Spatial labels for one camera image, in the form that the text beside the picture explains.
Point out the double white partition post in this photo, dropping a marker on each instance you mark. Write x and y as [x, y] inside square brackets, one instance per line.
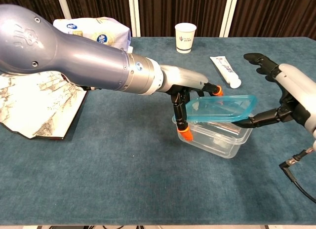
[134, 16]

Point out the teal container lid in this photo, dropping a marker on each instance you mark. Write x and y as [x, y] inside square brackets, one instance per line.
[222, 110]

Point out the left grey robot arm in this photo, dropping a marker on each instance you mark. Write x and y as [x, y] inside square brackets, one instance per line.
[74, 58]

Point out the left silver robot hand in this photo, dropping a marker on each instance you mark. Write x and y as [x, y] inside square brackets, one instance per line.
[182, 78]

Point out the painted paper folding fan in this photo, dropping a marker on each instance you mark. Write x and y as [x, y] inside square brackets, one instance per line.
[37, 103]

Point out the white toothpaste tube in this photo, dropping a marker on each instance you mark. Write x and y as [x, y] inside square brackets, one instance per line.
[224, 68]

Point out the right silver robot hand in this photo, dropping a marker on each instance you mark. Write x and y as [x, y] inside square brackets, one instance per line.
[298, 95]

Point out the clear plastic container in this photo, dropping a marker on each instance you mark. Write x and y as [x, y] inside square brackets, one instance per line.
[222, 145]

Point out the wide white partition post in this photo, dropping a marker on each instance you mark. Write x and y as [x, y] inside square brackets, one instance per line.
[228, 16]

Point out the white tissue pack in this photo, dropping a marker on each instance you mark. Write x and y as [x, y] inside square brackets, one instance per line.
[108, 29]

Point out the white paper cup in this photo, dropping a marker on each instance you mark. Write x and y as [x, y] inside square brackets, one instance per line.
[185, 39]

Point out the teal felt table cover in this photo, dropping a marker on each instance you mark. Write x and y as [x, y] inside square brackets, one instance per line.
[123, 164]

